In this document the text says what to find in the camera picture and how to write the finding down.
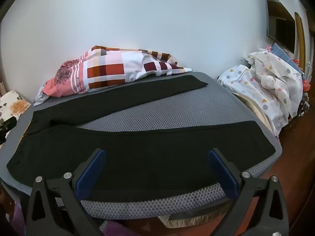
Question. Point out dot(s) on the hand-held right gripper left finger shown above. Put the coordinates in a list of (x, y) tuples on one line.
[(89, 172)]

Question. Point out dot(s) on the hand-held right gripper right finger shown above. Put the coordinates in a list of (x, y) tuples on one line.
[(221, 172)]

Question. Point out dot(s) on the black pants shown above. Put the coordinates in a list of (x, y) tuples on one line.
[(147, 157)]

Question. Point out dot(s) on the floral printed cushion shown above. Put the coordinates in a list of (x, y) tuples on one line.
[(13, 105)]

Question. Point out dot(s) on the golden cloth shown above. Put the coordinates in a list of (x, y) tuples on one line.
[(194, 220)]

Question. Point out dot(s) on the grey mesh mattress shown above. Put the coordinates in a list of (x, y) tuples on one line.
[(172, 113)]

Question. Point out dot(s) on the person's purple clothing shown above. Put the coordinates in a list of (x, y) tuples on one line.
[(18, 217)]

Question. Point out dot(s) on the white floral clothes pile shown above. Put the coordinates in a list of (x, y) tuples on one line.
[(265, 88)]

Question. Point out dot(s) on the pink checkered blanket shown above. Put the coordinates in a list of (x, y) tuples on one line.
[(108, 71)]

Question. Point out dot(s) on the red cloth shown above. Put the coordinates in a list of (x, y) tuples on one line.
[(306, 84)]

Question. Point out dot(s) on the blue checked cloth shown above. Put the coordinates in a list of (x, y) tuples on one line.
[(286, 56)]

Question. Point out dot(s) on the wooden framed mirror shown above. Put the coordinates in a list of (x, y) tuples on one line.
[(300, 41)]

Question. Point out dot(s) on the wall television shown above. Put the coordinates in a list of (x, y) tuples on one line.
[(280, 22)]

